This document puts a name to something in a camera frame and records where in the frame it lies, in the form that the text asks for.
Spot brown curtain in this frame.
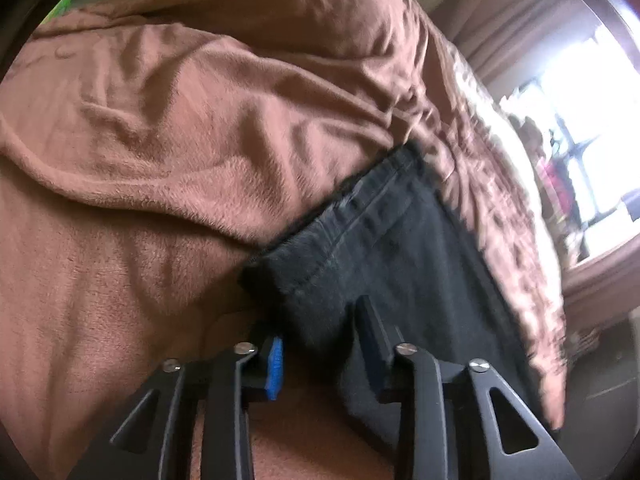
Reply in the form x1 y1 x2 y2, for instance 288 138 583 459
431 0 639 330

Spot brown fleece blanket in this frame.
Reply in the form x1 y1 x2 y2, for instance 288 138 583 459
1 0 567 479

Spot black pants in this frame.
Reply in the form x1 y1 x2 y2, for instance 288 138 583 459
239 143 542 448

